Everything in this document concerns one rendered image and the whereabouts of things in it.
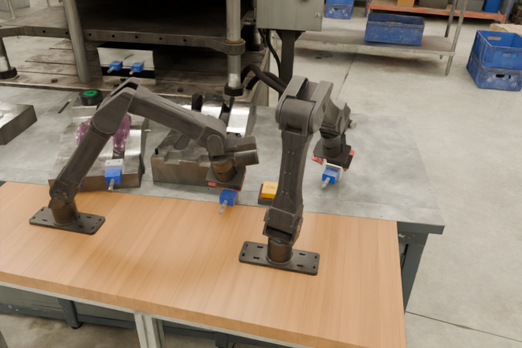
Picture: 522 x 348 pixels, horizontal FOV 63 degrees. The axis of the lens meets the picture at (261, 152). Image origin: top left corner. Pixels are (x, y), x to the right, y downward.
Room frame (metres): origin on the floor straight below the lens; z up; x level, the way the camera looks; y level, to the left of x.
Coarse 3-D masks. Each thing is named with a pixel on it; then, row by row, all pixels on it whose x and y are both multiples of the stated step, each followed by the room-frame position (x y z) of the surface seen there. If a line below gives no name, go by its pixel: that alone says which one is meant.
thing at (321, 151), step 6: (318, 144) 1.13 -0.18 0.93; (318, 150) 1.12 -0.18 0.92; (324, 150) 1.08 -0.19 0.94; (330, 150) 1.06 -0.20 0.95; (336, 150) 1.07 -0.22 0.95; (348, 150) 1.10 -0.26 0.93; (318, 156) 1.10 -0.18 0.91; (324, 156) 1.09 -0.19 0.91; (330, 156) 1.08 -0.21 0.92; (336, 156) 1.08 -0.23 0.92; (342, 156) 1.08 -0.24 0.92; (342, 162) 1.07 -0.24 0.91
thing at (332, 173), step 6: (330, 168) 1.14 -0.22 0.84; (336, 168) 1.13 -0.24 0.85; (342, 168) 1.14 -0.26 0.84; (324, 174) 1.11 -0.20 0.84; (330, 174) 1.11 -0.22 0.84; (336, 174) 1.11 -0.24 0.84; (342, 174) 1.15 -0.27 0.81; (324, 180) 1.11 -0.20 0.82; (330, 180) 1.10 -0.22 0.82; (336, 180) 1.13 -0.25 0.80; (324, 186) 1.05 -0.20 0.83
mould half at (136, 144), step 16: (80, 112) 1.40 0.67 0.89; (64, 128) 1.27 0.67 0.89; (144, 128) 1.37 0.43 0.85; (64, 144) 1.19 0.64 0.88; (128, 144) 1.21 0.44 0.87; (144, 144) 1.31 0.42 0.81; (64, 160) 1.13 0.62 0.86; (96, 160) 1.13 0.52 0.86; (128, 160) 1.14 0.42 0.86; (96, 176) 1.05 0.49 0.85; (128, 176) 1.06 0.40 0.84
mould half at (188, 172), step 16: (208, 112) 1.37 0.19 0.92; (240, 112) 1.36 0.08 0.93; (240, 128) 1.30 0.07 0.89; (160, 144) 1.18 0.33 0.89; (192, 144) 1.19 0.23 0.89; (160, 160) 1.10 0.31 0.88; (192, 160) 1.09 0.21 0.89; (160, 176) 1.10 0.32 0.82; (176, 176) 1.09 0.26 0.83; (192, 176) 1.08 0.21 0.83
